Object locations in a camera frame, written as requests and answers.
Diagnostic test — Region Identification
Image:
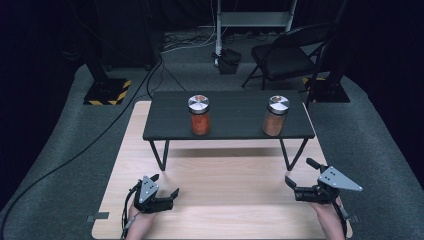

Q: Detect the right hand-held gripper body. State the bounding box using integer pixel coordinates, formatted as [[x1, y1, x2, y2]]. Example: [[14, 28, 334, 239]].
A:
[[294, 165, 364, 205]]

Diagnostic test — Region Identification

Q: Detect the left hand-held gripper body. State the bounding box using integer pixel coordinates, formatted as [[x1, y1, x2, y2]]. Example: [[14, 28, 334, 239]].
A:
[[133, 175, 175, 215]]

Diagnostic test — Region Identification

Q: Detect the glass jar of brown powder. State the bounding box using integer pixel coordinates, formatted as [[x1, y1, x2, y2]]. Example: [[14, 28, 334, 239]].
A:
[[261, 95, 291, 138]]

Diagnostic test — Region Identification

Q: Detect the glass jar of red powder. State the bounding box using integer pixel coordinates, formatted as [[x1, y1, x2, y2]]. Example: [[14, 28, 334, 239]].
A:
[[187, 94, 212, 137]]

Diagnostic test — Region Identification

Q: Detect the black raised shelf with legs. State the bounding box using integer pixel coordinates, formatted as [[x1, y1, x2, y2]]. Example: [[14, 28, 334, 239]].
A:
[[142, 89, 316, 172]]

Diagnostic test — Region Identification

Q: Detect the person's left hand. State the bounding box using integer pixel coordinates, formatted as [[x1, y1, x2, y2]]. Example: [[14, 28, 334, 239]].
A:
[[127, 200, 159, 224]]

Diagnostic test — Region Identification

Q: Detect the person's right hand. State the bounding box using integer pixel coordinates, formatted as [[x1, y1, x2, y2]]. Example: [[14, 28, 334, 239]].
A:
[[307, 198, 343, 218]]

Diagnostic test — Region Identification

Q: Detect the grey tape strip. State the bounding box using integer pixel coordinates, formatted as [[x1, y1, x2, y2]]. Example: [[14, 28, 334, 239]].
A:
[[86, 211, 111, 223]]

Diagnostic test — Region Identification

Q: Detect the black stand with striped base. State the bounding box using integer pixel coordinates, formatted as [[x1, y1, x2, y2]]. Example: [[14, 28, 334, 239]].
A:
[[78, 0, 133, 107], [302, 0, 352, 104]]

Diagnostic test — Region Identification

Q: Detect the black folding chair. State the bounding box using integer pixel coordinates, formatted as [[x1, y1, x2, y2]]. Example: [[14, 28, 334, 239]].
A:
[[241, 22, 338, 98]]

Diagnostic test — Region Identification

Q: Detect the black bag on floor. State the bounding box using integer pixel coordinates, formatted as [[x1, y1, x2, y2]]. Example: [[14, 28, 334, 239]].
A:
[[217, 48, 243, 75]]

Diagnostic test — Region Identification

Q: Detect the white metal stand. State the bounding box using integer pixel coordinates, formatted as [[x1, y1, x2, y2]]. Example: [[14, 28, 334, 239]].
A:
[[215, 0, 299, 58]]

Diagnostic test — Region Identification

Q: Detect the left hand-held gripper cable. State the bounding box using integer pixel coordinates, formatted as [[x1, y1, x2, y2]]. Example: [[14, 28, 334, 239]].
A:
[[120, 185, 140, 240]]

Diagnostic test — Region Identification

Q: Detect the hand-held gripper cable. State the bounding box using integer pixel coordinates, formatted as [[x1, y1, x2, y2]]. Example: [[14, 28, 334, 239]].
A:
[[120, 185, 140, 240], [333, 199, 354, 240]]

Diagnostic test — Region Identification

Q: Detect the right hand-held gripper cable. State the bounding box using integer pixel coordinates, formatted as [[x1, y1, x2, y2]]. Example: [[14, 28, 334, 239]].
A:
[[333, 199, 354, 240]]

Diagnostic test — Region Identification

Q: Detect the long black floor cable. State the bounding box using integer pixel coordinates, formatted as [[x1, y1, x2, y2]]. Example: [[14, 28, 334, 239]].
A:
[[0, 54, 188, 231]]

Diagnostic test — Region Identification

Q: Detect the bundle of floor cables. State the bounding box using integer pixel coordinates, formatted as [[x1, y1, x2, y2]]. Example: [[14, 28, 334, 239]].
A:
[[162, 29, 218, 54]]

